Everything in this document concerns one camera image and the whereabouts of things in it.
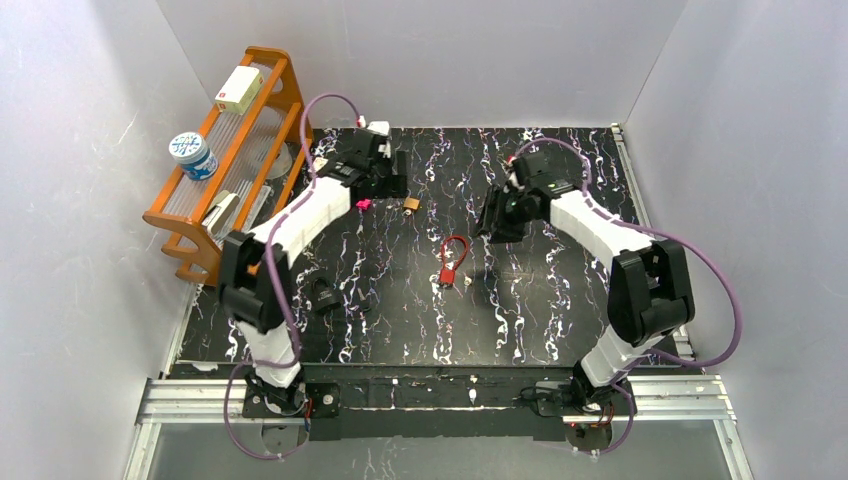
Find brass padlock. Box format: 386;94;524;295
402;197;421;216

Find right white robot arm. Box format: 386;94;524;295
475;152;695;408

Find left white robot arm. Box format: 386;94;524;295
216;121;408;415

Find black padlock key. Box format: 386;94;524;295
356;287;372;313

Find small white cardboard box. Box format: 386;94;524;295
313;157;329;175

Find clear glass bowl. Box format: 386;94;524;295
267;144;293;180

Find orange wooden shelf rack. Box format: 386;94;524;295
142;46;306;285

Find black padlock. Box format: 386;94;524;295
310;277;342;315

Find white stapler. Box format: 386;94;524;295
201;190;240;235

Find white green box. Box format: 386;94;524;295
215;66;264;115

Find blue white round jar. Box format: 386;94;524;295
168;131;218;181

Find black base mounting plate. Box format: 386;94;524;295
243;374;630;446

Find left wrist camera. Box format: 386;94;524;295
363;121;392;159

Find red cable padlock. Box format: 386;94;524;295
437;235;469;288

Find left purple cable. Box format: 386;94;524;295
223;92;366;462

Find purple cable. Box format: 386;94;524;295
223;92;366;462
513;137;745;458

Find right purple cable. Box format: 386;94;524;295
513;137;745;458

